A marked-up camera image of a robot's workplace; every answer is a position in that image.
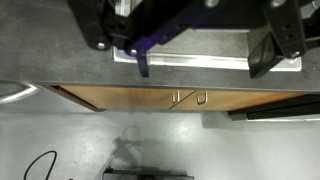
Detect left lower cabinet door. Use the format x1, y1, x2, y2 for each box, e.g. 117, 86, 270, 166
48, 85, 194, 110

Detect door handle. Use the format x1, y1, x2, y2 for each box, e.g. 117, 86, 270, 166
172, 90, 180, 104
196, 91, 208, 105

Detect stainless steel sink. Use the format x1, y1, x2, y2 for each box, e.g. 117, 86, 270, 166
112, 28, 303, 73

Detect right lower cabinet door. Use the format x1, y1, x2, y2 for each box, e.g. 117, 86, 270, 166
173, 90, 301, 111

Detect left lower door handle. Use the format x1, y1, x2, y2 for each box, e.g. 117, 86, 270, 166
172, 90, 180, 104

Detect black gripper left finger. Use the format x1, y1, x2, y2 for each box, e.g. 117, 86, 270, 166
67, 0, 218, 77

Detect black floor cable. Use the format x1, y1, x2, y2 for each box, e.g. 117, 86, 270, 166
23, 150, 58, 180

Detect right lower door handle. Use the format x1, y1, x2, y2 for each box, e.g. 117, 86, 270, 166
196, 91, 208, 105

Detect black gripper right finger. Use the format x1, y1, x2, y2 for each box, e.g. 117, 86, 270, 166
248, 0, 320, 79

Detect cabinet door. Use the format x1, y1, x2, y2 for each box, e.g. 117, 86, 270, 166
48, 85, 194, 110
173, 90, 301, 111

